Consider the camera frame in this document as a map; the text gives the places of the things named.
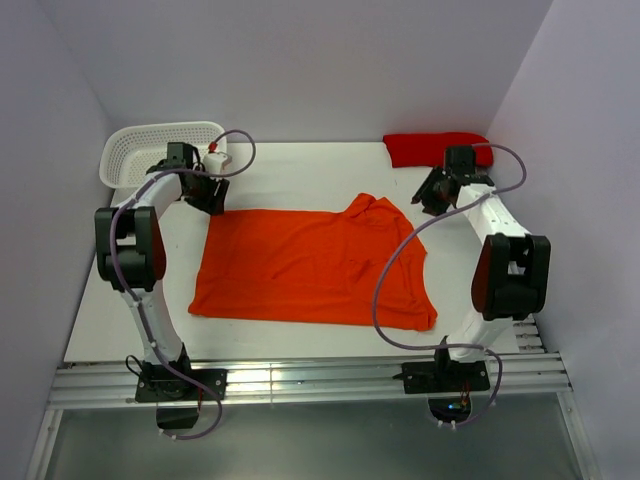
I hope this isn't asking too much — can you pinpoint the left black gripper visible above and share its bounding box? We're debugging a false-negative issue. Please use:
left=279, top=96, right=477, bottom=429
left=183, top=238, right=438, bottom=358
left=184, top=166, right=229, bottom=216

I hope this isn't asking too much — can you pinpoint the orange t-shirt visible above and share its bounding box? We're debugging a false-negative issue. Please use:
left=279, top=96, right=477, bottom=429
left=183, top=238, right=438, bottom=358
left=188, top=193, right=438, bottom=332

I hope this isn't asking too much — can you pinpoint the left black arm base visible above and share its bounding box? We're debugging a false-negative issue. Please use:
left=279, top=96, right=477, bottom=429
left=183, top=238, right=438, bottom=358
left=135, top=362, right=214, bottom=431

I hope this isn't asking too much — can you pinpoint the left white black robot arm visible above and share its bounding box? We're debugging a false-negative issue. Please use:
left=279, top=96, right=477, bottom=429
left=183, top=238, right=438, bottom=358
left=94, top=141, right=231, bottom=399

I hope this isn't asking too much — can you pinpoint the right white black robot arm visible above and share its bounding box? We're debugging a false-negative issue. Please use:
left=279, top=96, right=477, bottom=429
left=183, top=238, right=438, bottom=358
left=411, top=144, right=551, bottom=390

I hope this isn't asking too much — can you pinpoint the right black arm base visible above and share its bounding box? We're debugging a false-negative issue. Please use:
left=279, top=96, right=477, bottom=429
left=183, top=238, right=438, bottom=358
left=392, top=357, right=490, bottom=424

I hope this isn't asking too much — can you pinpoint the red rolled t-shirt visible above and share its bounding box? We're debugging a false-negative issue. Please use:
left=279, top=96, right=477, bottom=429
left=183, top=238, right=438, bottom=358
left=382, top=132, right=488, bottom=168

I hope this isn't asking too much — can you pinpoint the white perforated plastic basket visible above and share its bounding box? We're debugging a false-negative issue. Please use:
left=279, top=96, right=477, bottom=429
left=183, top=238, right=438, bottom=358
left=99, top=121, right=224, bottom=189

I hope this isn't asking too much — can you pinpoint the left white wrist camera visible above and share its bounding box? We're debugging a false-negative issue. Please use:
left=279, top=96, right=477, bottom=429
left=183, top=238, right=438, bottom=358
left=201, top=142, right=232, bottom=174

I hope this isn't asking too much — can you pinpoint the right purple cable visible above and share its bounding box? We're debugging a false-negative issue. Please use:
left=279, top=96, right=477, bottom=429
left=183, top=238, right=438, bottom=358
left=372, top=143, right=528, bottom=429

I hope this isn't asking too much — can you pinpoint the aluminium right side rail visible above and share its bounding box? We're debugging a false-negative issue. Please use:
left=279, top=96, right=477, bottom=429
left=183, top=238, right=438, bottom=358
left=513, top=318, right=547, bottom=354

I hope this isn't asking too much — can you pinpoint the aluminium rail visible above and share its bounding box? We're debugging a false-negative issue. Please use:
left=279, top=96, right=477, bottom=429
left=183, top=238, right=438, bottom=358
left=46, top=353, right=572, bottom=410
left=513, top=318, right=547, bottom=354

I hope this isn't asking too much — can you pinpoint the aluminium front rail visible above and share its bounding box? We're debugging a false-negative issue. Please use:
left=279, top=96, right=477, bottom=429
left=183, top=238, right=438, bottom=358
left=46, top=353, right=572, bottom=410

